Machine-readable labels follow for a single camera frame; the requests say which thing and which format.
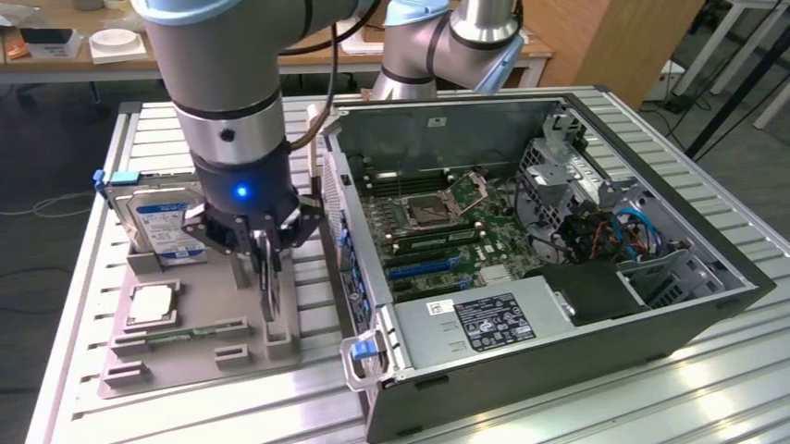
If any black plastic shroud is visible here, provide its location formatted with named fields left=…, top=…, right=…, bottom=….
left=541, top=262, right=650, bottom=328

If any white electrical box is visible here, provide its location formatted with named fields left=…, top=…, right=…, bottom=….
left=658, top=59, right=686, bottom=98

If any CPU socket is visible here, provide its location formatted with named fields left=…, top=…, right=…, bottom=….
left=401, top=193, right=462, bottom=228

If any blue expansion slot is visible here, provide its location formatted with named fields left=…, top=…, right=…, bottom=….
left=386, top=255, right=465, bottom=280

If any white box with dark lid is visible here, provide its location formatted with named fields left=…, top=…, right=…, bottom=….
left=20, top=27, right=83, bottom=60

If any metal socket cover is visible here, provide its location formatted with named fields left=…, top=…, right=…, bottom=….
left=441, top=171, right=490, bottom=218

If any perforated metal drive cage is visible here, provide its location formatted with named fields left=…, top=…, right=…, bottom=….
left=517, top=113, right=618, bottom=221

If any black RAM stick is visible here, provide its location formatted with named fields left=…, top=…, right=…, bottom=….
left=394, top=230, right=481, bottom=255

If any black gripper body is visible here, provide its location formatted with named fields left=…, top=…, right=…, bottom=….
left=190, top=141, right=305, bottom=219

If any grey power supply unit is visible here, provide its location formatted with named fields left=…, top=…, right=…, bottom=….
left=387, top=276, right=582, bottom=374

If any silver chipset heatsink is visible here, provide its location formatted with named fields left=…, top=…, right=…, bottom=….
left=478, top=265, right=515, bottom=284

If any red wire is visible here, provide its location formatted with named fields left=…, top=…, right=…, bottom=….
left=589, top=216, right=618, bottom=260

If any grey plastic parts rack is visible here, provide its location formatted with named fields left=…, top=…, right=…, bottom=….
left=98, top=230, right=305, bottom=401

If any green motherboard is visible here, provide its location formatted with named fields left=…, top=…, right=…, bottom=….
left=349, top=154, right=549, bottom=302

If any wooden desk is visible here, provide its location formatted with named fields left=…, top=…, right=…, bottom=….
left=0, top=0, right=554, bottom=87

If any white paper stack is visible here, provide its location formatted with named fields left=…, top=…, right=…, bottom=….
left=339, top=28, right=387, bottom=56

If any green RAM stick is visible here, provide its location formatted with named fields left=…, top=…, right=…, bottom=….
left=144, top=323, right=227, bottom=344

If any black metal stand leg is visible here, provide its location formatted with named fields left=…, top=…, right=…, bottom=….
left=684, top=27, right=790, bottom=158

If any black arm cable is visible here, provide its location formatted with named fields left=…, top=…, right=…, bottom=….
left=277, top=0, right=371, bottom=152

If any black wire bundle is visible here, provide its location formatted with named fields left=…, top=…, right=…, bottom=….
left=511, top=175, right=595, bottom=267

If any black low-profile graphics card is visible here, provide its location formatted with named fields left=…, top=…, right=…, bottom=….
left=254, top=228, right=287, bottom=325

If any blue wire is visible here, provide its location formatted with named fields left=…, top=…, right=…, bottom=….
left=617, top=207, right=668, bottom=260

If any white table frame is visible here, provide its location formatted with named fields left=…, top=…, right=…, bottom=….
left=672, top=0, right=790, bottom=130

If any hard disk in blue caddy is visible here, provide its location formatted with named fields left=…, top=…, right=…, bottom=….
left=91, top=168, right=211, bottom=268

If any white round holder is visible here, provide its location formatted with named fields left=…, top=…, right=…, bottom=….
left=88, top=29, right=150, bottom=65

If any metal disk bay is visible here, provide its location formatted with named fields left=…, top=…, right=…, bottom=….
left=617, top=240, right=746, bottom=310

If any silver CPU chip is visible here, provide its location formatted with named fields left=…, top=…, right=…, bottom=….
left=126, top=285, right=178, bottom=325

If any wooden cabinet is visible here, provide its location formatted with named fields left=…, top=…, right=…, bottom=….
left=534, top=0, right=706, bottom=112

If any black open PC case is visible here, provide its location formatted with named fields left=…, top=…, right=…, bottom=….
left=306, top=90, right=778, bottom=444

